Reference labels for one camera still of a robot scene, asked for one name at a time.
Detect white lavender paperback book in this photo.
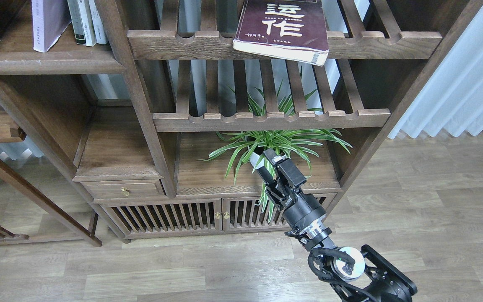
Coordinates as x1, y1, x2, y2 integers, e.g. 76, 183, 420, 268
32, 0, 71, 53

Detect white upright book right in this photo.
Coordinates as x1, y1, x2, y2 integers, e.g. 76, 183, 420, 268
88, 0, 109, 45

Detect brass drawer knob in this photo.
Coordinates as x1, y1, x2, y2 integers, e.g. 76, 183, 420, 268
121, 187, 130, 197

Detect green spider plant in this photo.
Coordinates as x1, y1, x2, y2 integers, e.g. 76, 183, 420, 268
200, 80, 353, 223

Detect white upright book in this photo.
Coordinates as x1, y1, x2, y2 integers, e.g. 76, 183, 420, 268
88, 0, 109, 45
67, 0, 96, 47

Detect dark wooden bookshelf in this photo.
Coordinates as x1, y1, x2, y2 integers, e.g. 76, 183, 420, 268
0, 0, 483, 243

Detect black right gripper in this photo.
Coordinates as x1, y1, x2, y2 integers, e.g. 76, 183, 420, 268
257, 148, 326, 233

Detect white upright book left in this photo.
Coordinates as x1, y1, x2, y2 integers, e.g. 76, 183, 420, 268
67, 0, 96, 47

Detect white plant pot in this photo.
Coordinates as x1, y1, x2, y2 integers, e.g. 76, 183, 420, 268
249, 152, 268, 173

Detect white pleated curtain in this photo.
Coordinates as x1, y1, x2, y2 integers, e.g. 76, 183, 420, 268
388, 6, 483, 139

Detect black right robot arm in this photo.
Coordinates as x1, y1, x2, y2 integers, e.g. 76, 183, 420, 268
257, 149, 418, 302

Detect large maroon book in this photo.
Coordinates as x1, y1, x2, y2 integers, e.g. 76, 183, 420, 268
233, 0, 329, 66

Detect wooden side furniture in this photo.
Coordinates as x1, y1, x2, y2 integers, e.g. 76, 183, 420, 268
0, 106, 102, 247

